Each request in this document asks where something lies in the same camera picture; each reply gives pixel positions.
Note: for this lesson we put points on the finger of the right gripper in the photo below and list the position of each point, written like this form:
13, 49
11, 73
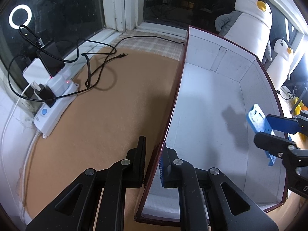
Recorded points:
276, 146
283, 124

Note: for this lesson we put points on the large penguin plush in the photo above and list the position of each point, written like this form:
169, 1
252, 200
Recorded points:
248, 26

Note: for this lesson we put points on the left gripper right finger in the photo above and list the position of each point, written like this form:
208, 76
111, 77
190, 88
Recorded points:
209, 200

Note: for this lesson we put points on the ring light stand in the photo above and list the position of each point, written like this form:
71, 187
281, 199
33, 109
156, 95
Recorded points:
297, 100

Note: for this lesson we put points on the white charger brick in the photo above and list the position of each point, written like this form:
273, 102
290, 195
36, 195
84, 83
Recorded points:
36, 72

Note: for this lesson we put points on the black charger brick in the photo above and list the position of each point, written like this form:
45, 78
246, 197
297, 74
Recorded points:
53, 66

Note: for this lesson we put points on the black plug adapter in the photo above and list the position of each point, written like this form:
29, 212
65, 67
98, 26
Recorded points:
44, 93

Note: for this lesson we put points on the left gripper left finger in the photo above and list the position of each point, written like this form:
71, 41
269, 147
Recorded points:
95, 200

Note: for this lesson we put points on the yellow fruit bowl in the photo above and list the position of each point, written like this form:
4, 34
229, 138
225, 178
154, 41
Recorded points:
299, 108

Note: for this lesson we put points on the blue phone stand plate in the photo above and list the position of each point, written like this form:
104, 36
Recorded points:
257, 120

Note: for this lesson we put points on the small penguin plush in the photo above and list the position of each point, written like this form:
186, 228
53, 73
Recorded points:
279, 67

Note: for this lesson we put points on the red box white interior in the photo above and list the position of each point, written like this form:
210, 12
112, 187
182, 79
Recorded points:
216, 84

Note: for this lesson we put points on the white power strip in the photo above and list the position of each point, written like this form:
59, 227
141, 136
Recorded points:
47, 117

